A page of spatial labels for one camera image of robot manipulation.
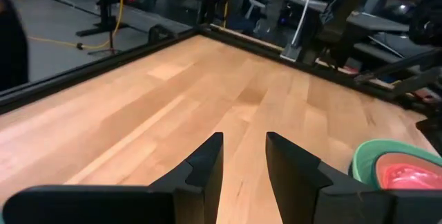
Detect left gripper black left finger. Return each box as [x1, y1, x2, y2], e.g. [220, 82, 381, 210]
[2, 131, 224, 224]

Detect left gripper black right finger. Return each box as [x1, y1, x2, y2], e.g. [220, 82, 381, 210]
[265, 131, 442, 224]

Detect green bowl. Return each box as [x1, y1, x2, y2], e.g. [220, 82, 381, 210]
[351, 139, 442, 191]

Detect white stool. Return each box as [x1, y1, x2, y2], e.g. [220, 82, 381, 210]
[244, 0, 267, 21]

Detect black floor stand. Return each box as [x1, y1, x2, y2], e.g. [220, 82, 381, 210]
[75, 0, 129, 38]

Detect person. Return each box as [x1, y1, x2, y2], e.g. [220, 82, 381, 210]
[0, 0, 30, 92]

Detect silver metal bracket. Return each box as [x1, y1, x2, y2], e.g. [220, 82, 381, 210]
[279, 42, 305, 62]

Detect black diagonal frame strut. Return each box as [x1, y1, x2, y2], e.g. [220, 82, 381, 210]
[354, 48, 442, 97]

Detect black table edge frame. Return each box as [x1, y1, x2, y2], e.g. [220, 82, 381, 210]
[0, 23, 442, 116]

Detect hanging white cable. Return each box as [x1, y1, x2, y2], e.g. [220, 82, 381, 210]
[291, 0, 317, 47]

